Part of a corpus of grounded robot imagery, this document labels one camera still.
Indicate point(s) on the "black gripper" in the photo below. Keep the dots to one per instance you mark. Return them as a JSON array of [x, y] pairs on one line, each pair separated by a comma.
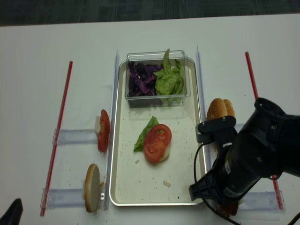
[[215, 184]]

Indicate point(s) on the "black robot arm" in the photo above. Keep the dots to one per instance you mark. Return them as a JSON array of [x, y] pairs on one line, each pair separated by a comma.
[[267, 145]]

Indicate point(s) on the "stack of meat slices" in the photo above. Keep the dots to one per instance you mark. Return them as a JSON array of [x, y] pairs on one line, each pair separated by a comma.
[[228, 209]]

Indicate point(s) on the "tomato slice on tray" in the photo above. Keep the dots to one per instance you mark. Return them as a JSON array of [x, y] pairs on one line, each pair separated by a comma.
[[156, 142]]

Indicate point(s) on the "lettuce leaf on tray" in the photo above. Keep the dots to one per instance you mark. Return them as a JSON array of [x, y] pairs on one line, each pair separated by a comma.
[[138, 146]]

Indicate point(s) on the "green lettuce in container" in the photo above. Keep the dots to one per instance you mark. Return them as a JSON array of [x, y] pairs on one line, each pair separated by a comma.
[[169, 80]]

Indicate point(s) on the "upright tomato slice left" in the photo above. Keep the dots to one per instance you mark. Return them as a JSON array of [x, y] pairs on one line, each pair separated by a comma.
[[103, 137]]

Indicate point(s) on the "clear holder lower right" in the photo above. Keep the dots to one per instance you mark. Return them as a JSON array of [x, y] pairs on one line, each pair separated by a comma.
[[265, 201]]

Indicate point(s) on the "clear holder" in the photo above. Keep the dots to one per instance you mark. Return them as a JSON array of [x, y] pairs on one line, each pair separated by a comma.
[[62, 198], [74, 136], [238, 127], [265, 201]]

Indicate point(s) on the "red strip right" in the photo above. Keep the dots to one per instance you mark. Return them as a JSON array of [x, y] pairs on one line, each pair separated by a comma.
[[273, 177]]

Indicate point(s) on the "red strip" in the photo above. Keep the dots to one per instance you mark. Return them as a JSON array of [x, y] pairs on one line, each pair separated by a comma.
[[273, 177], [54, 147]]

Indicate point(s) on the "clear holder upper right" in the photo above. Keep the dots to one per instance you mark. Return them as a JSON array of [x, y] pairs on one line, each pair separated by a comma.
[[238, 127]]

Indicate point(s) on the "bottom bun on tray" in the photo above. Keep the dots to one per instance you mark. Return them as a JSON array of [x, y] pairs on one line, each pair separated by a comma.
[[165, 154]]

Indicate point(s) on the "sesame bun top rear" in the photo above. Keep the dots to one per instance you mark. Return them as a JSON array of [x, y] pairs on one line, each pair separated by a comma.
[[229, 107]]

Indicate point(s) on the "sesame bun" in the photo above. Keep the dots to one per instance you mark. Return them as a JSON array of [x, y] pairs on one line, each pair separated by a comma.
[[229, 107], [217, 109]]

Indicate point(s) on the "sesame bun top front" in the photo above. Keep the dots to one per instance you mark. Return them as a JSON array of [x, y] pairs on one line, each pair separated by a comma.
[[217, 109]]

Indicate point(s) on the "white metal tray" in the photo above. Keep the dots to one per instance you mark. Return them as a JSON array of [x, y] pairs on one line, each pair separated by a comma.
[[134, 180]]

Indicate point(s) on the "clear plastic container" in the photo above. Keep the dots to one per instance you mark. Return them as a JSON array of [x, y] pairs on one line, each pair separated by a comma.
[[156, 58]]

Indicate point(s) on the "upright bun half left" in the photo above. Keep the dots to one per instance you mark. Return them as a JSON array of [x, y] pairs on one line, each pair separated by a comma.
[[92, 186]]

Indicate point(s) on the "shredded purple cabbage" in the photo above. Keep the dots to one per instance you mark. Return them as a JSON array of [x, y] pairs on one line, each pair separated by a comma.
[[142, 79]]

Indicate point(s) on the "white pusher block left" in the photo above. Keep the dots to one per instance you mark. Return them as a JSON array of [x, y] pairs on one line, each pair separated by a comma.
[[97, 126]]

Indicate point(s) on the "clear holder upper left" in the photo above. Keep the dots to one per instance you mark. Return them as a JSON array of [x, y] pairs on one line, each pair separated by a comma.
[[74, 136]]

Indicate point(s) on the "clear holder lower left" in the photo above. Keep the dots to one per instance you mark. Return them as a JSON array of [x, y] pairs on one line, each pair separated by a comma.
[[62, 198]]

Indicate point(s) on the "red strip left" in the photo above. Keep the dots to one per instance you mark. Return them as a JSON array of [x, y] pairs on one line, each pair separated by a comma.
[[54, 147]]

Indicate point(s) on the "black object bottom left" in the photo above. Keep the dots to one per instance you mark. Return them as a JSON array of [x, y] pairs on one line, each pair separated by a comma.
[[13, 215]]

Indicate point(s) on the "clear rail right of tray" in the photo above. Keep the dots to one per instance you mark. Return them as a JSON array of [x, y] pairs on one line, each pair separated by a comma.
[[206, 155]]

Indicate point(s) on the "clear rail of tray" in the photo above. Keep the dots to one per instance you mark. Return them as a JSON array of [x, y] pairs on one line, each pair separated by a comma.
[[206, 155], [112, 126]]

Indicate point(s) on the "wrist camera grey black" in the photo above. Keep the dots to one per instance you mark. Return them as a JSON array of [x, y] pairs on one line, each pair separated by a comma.
[[205, 131]]

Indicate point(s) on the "clear rail left of tray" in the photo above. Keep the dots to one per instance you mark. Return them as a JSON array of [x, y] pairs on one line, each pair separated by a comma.
[[112, 126]]

